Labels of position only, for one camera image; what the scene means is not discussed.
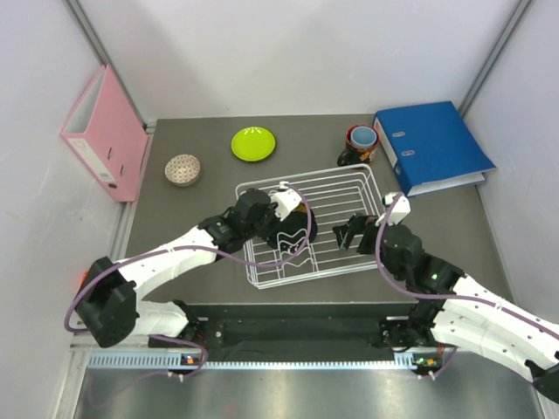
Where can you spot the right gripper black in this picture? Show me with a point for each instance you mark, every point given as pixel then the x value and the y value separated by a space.
pixel 364 224

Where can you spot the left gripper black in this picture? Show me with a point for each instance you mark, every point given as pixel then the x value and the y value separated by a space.
pixel 275 221

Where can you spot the lime green plate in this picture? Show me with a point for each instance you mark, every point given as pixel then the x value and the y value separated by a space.
pixel 253 144

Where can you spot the black skull mug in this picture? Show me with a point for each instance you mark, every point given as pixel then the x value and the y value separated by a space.
pixel 352 156

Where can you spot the patterned small bowl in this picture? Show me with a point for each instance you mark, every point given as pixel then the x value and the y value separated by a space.
pixel 183 170

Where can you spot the light blue cup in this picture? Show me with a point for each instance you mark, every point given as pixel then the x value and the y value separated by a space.
pixel 363 137

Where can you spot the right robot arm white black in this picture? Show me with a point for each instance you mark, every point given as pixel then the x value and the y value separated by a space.
pixel 454 309

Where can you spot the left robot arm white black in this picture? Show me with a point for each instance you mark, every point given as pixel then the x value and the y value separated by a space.
pixel 111 300

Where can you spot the blue binder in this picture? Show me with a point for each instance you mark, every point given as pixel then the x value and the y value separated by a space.
pixel 430 148

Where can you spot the pink binder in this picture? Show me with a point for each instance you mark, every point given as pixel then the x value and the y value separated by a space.
pixel 103 131

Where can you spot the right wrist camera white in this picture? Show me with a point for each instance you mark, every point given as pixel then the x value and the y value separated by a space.
pixel 397 208

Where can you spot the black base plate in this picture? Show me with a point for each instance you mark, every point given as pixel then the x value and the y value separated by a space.
pixel 303 332

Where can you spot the slotted cable duct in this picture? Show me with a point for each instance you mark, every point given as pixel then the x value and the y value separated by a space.
pixel 181 361

